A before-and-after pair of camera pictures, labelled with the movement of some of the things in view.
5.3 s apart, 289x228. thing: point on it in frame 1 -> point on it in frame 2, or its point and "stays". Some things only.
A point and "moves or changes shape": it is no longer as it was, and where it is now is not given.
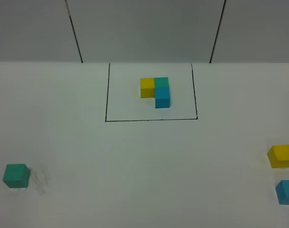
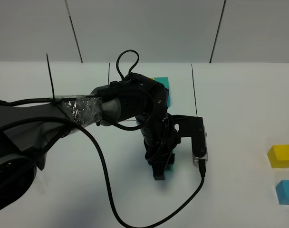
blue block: (286, 191) stays
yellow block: (281, 156) stays
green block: (16, 175) moves or changes shape
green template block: (161, 82) stays
